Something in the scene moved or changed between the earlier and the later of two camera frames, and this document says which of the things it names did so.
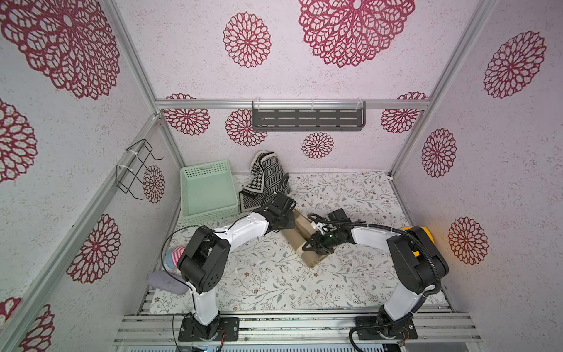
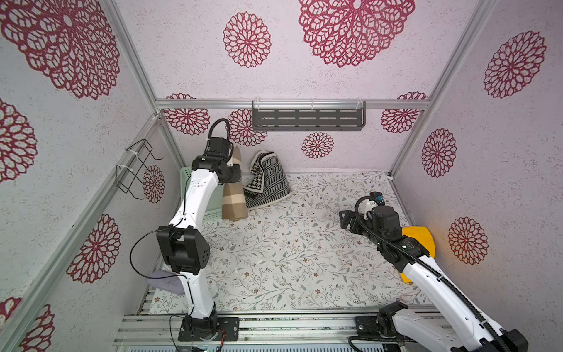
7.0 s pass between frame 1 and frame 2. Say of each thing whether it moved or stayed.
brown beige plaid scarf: moved
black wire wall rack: stayed
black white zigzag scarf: stayed
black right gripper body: moved
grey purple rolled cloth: stayed
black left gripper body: moved
